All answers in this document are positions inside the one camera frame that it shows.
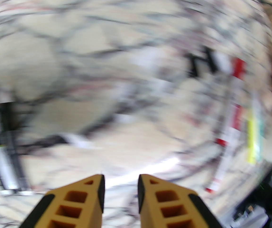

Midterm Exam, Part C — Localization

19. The yellow highlighter pen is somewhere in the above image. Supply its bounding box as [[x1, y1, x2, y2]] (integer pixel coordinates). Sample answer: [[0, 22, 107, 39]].
[[245, 99, 257, 165]]

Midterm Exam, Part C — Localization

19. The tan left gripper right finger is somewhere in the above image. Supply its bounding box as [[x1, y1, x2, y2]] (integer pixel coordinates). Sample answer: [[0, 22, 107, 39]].
[[138, 174, 221, 228]]

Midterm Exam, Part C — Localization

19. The green pen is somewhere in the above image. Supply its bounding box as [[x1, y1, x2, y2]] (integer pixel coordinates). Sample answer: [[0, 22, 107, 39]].
[[256, 99, 265, 162]]

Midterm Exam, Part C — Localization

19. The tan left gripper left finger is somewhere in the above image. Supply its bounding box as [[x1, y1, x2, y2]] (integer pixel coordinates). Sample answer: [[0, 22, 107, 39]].
[[20, 174, 105, 228]]

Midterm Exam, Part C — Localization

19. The black pen cap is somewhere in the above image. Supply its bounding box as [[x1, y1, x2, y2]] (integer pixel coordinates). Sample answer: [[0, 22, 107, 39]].
[[188, 52, 204, 78], [203, 46, 219, 73]]

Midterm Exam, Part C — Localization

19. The red marker pen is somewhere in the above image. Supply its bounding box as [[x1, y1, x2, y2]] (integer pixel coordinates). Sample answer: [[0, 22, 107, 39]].
[[205, 104, 244, 194], [214, 57, 246, 148]]

